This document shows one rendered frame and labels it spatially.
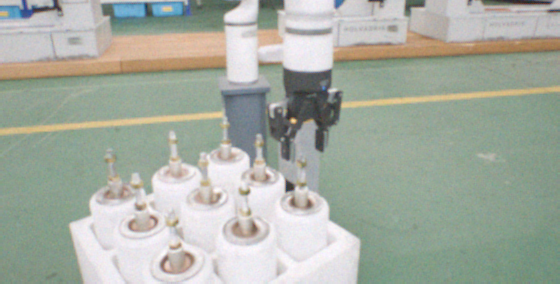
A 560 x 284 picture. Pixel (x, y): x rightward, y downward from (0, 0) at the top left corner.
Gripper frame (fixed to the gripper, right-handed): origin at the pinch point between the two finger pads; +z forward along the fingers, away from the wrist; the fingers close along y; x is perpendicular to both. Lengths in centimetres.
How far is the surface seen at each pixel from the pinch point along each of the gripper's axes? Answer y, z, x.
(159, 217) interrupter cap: -22.0, 10.1, 10.4
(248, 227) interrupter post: -12.5, 9.0, -1.7
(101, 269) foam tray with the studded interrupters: -31.8, 17.5, 12.9
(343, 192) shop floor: 38, 36, 26
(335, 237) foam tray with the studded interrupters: 4.7, 17.8, -3.8
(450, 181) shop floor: 69, 35, 10
